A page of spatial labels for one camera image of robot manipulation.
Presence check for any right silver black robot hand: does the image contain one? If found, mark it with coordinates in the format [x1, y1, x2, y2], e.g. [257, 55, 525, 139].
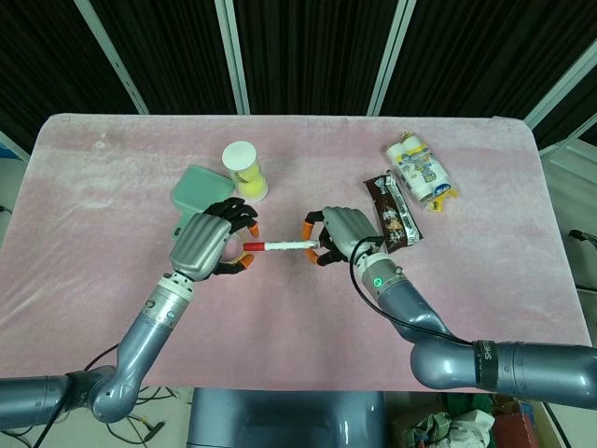
[301, 205, 384, 268]

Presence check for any red and white tube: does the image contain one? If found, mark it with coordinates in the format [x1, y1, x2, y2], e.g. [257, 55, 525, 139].
[264, 238, 321, 252]

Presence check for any brown snack bar wrapper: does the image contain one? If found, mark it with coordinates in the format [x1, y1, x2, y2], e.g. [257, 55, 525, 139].
[362, 173, 424, 256]

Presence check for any white tissue pack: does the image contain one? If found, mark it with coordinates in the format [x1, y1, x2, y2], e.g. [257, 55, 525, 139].
[384, 132, 461, 215]

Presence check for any pink table cloth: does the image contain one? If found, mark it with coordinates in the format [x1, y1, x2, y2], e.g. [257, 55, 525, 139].
[0, 113, 592, 393]

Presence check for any yellow plain tennis ball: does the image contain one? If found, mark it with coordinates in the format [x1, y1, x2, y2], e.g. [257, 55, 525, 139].
[237, 179, 268, 202]

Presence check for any yellow printed tennis ball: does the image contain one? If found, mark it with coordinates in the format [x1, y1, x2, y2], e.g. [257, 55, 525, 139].
[232, 162, 260, 186]

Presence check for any clear tennis ball tube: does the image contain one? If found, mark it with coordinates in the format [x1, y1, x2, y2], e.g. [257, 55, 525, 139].
[221, 140, 271, 203]

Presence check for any grey robot torso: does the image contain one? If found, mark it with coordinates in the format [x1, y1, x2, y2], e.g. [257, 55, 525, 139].
[186, 386, 389, 448]

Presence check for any crumpled plastic bag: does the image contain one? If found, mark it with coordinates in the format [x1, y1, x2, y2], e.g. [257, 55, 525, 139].
[404, 399, 496, 448]

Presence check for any red box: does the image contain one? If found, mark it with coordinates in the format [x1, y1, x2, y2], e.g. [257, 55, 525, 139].
[493, 404, 538, 448]

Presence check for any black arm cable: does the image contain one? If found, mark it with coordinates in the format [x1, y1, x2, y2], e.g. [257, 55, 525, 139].
[348, 237, 475, 347]

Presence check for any pale green partition post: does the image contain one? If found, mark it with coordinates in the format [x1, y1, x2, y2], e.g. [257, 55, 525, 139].
[367, 0, 411, 116]
[75, 0, 149, 116]
[0, 132, 30, 162]
[215, 0, 252, 116]
[524, 44, 597, 131]

